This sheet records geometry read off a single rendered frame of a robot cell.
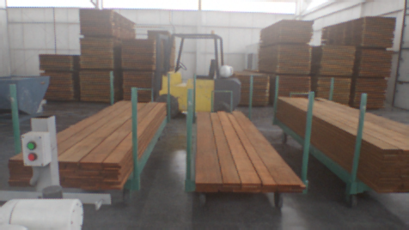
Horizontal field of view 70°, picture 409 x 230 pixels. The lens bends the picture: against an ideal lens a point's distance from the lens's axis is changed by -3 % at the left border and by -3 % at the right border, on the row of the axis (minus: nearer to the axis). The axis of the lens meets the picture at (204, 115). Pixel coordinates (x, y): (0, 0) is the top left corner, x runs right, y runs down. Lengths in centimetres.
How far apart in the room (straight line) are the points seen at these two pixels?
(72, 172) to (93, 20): 822
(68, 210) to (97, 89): 1001
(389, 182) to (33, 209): 284
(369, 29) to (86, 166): 1021
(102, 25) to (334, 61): 774
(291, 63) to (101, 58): 631
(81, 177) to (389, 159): 265
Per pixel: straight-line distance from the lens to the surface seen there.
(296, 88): 1057
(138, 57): 1016
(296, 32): 1047
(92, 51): 1055
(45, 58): 1115
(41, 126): 121
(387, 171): 304
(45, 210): 56
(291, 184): 271
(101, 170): 268
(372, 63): 1159
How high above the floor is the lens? 152
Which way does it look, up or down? 10 degrees down
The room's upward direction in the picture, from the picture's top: 2 degrees clockwise
